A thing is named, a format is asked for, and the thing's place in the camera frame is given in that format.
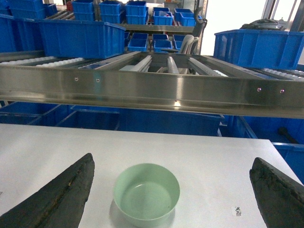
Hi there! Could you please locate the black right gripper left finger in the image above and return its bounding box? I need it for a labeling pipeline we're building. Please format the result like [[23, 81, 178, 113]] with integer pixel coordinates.
[[0, 153, 95, 228]]

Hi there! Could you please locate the stainless steel roller shelf rack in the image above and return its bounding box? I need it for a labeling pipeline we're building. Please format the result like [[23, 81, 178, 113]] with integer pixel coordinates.
[[0, 51, 304, 119]]

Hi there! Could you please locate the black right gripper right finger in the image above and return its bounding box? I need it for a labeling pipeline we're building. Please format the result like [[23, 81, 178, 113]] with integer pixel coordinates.
[[249, 157, 304, 228]]

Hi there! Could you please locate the large blue bin on shelf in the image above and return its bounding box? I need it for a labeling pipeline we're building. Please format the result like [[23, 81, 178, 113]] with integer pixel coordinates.
[[38, 19, 125, 59]]

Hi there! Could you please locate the grey office chair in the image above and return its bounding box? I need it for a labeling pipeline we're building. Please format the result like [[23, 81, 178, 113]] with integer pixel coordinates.
[[161, 34, 200, 55]]

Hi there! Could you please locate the blue bin under shelf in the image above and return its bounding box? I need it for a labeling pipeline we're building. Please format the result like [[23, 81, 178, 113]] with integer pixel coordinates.
[[71, 105, 224, 136]]

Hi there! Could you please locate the blue bin at right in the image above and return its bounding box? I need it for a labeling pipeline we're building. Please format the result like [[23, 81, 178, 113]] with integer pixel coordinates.
[[213, 29, 304, 70]]

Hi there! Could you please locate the light green bowl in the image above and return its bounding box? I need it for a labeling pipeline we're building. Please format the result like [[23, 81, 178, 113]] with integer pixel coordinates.
[[113, 163, 181, 227]]

